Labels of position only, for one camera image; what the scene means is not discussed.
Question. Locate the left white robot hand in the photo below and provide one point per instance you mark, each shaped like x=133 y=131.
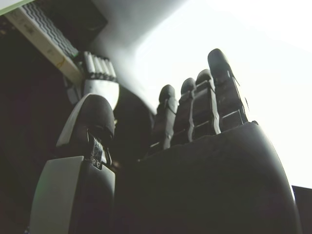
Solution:
x=195 y=182

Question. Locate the cream paperback book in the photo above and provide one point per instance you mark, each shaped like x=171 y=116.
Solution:
x=36 y=34

